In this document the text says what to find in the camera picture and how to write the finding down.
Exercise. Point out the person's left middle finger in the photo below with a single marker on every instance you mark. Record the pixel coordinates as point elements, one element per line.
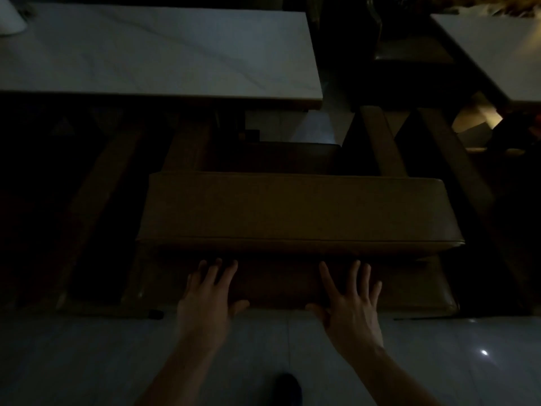
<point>214,273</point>

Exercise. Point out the person's left forearm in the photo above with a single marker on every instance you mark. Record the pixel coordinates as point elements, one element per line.
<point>177,376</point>

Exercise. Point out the white round object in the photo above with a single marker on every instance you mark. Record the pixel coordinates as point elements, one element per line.
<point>10,14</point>

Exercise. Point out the small black floor object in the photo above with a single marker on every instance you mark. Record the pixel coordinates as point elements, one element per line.
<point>156,315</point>

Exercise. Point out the small white marble table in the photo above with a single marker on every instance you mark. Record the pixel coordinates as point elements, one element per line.
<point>494,54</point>

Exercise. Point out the person's left hand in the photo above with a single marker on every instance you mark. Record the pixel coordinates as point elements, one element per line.
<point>203,310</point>

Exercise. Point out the person's right middle finger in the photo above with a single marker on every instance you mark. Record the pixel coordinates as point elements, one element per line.
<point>353,276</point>

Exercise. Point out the person's left little finger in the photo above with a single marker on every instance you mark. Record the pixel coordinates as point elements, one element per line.
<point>189,285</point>

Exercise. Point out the large white marble table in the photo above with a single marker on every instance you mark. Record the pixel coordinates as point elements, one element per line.
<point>160,50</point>

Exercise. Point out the person's right hand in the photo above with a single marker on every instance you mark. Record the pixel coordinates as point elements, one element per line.
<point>353,321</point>

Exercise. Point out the person's left thumb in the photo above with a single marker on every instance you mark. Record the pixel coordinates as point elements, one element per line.
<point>240,307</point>

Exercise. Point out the person's right little finger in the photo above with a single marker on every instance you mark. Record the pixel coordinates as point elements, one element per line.
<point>376,293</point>

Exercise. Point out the person's right thumb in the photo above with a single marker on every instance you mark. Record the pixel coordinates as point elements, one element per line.
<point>316,312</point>

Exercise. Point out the person's dark shoe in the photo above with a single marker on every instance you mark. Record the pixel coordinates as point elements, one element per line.
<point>288,391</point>

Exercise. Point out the brown leather chair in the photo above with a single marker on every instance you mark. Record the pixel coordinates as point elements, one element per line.
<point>296,207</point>

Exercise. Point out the brown wooden chair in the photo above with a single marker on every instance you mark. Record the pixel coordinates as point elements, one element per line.
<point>448,164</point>
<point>97,198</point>

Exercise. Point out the person's right forearm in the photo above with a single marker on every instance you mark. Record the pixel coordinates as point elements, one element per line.
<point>395,382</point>

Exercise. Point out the dark chair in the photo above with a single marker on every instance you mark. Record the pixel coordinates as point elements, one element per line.
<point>405,59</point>

